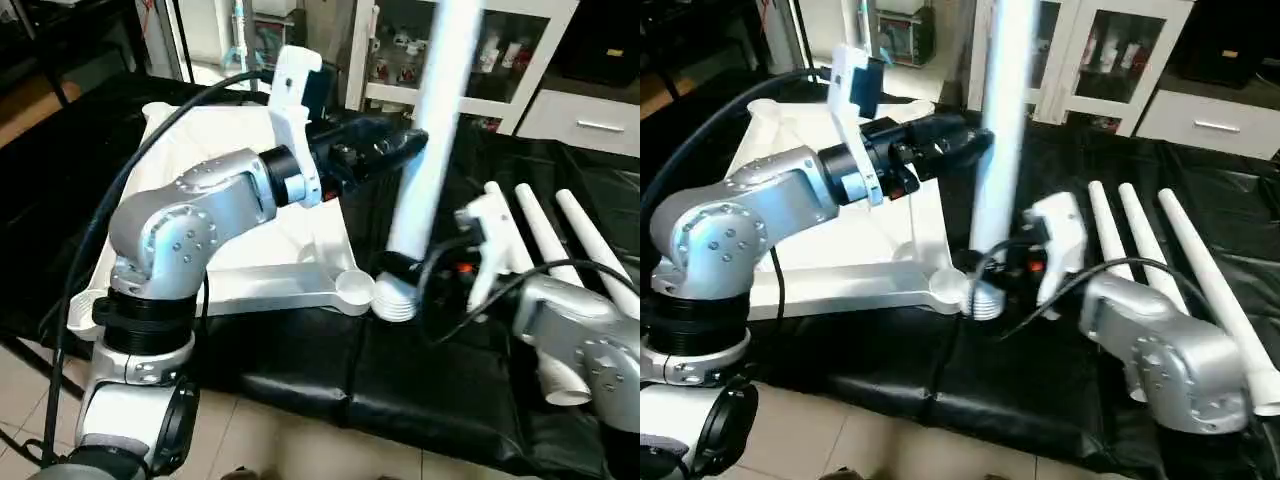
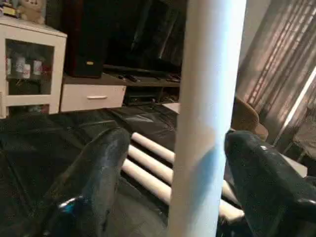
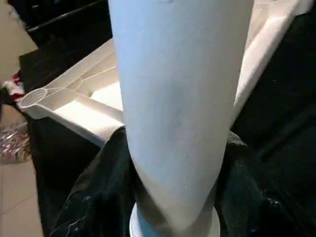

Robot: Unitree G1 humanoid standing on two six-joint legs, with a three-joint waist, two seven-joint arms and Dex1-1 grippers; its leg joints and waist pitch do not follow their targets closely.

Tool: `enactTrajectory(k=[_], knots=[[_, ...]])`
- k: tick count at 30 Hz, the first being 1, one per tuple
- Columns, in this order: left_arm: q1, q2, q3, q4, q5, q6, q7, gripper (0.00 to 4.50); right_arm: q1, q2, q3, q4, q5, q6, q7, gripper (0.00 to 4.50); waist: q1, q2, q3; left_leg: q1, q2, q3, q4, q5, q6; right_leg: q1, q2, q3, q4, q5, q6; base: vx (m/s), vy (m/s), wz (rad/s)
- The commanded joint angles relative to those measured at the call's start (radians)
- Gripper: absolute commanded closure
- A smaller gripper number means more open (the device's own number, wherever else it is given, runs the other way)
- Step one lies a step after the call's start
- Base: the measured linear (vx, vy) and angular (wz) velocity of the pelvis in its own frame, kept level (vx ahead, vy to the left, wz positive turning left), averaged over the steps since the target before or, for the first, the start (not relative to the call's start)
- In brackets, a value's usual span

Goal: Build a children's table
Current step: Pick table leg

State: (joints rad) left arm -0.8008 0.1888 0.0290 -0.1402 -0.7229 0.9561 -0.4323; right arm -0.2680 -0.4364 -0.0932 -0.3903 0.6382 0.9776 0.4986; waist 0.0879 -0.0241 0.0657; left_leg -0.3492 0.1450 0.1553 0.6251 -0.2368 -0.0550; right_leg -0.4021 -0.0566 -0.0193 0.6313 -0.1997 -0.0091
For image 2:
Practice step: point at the white flat panel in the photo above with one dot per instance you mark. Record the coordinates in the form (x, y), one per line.
(171, 107)

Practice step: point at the brown chair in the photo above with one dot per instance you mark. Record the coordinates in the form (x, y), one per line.
(247, 118)

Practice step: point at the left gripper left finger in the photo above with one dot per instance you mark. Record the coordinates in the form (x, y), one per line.
(94, 187)

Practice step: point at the black mat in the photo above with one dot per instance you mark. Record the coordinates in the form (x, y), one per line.
(29, 148)

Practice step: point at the white glass-door cabinet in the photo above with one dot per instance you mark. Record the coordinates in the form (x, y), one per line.
(29, 98)

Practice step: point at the black box yellow label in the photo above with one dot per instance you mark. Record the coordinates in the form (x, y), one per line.
(84, 39)

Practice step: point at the striped curtain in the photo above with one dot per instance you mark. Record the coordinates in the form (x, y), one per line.
(281, 74)

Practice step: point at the beige stuffed toy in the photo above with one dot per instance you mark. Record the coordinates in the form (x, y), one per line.
(30, 12)

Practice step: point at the white drawer unit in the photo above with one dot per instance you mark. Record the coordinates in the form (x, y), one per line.
(91, 97)

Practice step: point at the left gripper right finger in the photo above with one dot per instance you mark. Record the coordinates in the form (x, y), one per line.
(271, 197)

